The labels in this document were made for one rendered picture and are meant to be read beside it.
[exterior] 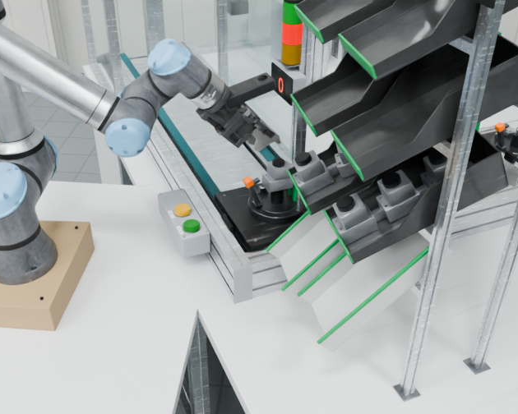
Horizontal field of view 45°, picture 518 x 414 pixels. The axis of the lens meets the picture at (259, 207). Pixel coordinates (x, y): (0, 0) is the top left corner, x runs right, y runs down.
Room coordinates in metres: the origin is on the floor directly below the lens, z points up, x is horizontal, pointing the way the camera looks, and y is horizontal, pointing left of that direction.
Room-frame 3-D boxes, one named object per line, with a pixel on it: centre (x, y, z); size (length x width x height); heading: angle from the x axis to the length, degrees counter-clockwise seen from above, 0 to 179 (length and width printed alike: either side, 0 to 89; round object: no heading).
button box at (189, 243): (1.25, 0.19, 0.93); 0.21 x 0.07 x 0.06; 24
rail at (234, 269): (1.45, 0.21, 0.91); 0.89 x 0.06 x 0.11; 24
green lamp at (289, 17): (1.48, -0.08, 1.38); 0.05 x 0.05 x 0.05
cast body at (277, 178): (1.26, -0.05, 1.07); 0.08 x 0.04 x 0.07; 114
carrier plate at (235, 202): (1.26, -0.04, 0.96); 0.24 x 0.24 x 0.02; 24
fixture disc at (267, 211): (1.26, -0.04, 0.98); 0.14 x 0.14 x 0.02
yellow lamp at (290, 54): (1.48, -0.08, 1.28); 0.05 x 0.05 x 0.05
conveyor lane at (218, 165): (1.54, 0.06, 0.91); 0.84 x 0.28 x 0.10; 24
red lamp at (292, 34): (1.48, -0.08, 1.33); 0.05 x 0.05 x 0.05
